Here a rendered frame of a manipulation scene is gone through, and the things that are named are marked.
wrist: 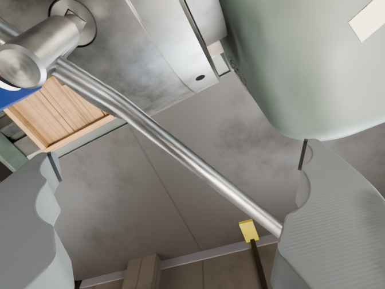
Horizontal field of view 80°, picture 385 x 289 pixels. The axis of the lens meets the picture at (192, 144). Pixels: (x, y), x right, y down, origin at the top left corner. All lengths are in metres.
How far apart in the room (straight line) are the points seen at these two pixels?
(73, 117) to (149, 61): 0.47
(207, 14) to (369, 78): 0.15
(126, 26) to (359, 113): 0.20
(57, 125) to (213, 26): 0.52
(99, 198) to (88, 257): 0.84
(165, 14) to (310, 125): 0.15
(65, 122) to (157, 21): 0.52
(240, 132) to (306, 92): 1.44
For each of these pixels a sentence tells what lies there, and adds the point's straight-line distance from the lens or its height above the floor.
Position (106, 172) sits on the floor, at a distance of 1.91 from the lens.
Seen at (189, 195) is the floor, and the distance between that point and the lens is 1.94.
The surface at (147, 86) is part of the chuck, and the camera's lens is 0.24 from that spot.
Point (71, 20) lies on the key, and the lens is 0.20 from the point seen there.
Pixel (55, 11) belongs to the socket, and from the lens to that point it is 0.22.
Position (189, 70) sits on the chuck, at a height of 1.20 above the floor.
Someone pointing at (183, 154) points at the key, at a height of 1.30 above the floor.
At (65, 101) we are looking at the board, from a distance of 0.66.
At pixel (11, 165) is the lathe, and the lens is 0.79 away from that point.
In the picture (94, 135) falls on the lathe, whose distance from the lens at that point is 1.09.
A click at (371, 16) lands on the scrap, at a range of 0.21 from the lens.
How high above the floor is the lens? 1.43
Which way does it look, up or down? 60 degrees down
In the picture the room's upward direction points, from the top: 180 degrees counter-clockwise
